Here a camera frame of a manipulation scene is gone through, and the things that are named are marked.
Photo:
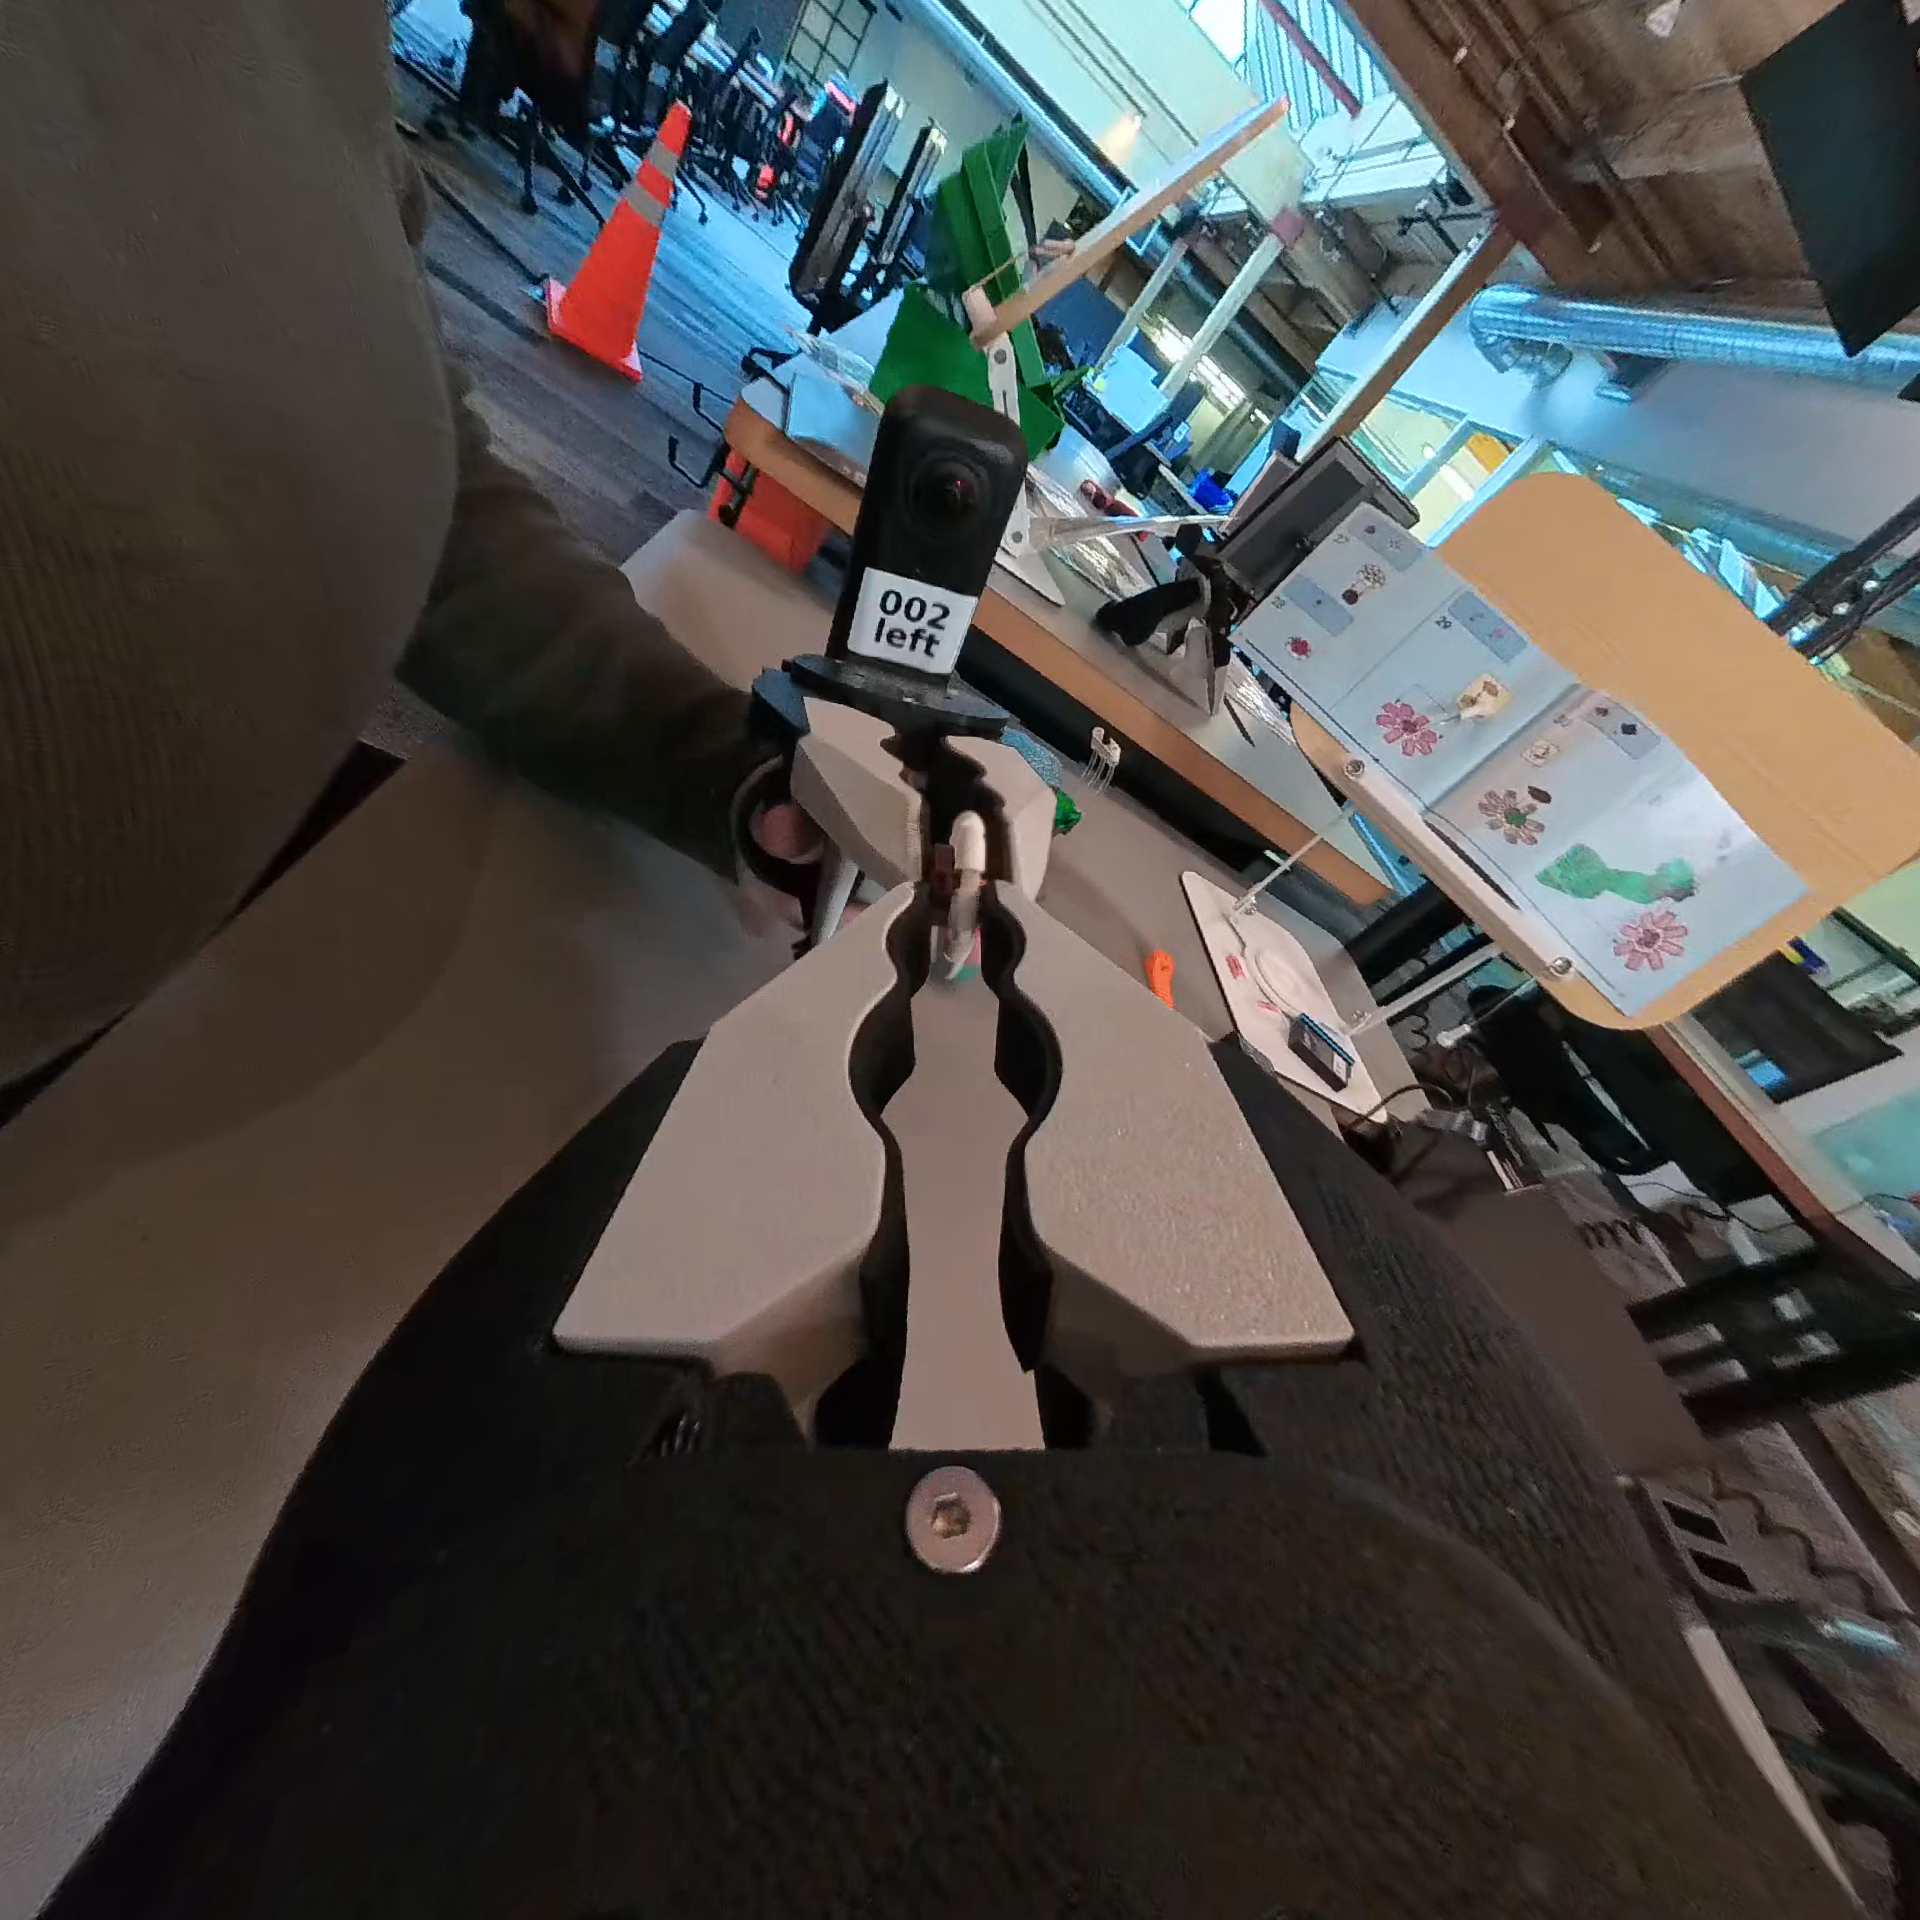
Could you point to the beige round wheel brick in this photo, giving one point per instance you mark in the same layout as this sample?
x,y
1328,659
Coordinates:
x,y
968,886

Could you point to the silver spiral air duct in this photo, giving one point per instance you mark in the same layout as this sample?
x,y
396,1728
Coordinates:
x,y
1695,333

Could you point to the small black box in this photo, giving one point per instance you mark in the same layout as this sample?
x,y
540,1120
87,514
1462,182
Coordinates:
x,y
1322,1046

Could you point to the grey desk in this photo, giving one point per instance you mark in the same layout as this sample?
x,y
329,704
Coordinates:
x,y
378,1048

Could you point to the black curved monitor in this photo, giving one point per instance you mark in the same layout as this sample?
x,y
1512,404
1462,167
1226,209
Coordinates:
x,y
840,209
913,204

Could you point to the orange brick separator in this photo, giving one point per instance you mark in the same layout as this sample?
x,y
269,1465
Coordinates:
x,y
1160,973

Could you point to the red storage box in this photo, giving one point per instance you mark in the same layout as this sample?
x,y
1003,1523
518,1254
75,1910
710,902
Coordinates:
x,y
772,516

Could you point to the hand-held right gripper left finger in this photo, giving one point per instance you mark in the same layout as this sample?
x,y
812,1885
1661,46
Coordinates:
x,y
718,1187

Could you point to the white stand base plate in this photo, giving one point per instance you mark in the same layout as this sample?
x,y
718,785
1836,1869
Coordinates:
x,y
1291,962

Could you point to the person's left forearm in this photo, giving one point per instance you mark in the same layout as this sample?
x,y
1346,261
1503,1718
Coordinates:
x,y
569,659

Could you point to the green brick plant model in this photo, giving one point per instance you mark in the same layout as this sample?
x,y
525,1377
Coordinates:
x,y
1067,810

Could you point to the row of black office chairs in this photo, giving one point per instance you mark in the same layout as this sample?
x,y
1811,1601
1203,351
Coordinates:
x,y
632,89

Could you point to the black hanging panel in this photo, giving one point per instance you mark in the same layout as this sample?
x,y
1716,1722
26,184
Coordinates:
x,y
1846,152

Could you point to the orange traffic cone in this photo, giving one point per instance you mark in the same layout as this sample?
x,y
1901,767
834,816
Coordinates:
x,y
623,256

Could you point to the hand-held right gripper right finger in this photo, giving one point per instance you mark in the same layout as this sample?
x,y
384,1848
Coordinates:
x,y
1186,1200

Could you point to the black white toy model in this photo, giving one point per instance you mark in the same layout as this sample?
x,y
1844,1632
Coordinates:
x,y
1171,616

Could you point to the green plastic panel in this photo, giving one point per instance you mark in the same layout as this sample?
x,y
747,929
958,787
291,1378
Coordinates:
x,y
973,227

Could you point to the black box on stand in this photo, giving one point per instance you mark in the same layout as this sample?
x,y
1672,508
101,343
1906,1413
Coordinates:
x,y
1303,510

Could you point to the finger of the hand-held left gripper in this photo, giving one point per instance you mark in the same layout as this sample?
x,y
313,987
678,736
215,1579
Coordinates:
x,y
855,804
1013,832

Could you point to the person's left hand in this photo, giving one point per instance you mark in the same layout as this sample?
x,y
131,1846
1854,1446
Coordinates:
x,y
788,858

